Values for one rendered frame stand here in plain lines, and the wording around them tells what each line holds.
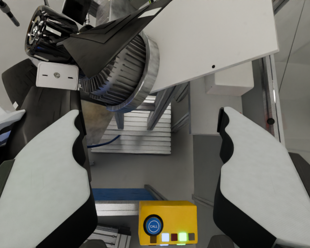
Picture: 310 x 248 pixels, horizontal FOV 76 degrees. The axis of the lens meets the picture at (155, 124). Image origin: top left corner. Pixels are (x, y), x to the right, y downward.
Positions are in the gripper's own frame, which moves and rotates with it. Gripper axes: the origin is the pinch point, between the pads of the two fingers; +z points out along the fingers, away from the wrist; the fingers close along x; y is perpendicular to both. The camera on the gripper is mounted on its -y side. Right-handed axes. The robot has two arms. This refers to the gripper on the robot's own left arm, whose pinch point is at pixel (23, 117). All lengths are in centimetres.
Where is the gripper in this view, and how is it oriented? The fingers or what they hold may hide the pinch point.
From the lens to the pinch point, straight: 54.3
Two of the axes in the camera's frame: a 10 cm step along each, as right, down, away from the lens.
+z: 8.0, -5.5, 2.3
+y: -5.9, -7.8, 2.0
